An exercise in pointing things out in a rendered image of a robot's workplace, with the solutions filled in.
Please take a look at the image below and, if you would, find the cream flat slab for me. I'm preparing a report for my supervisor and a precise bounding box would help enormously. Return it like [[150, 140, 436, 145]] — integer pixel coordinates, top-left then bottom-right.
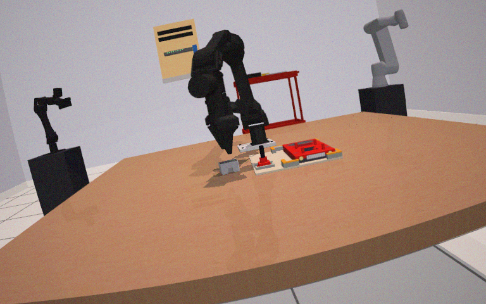
[[249, 145, 343, 176]]

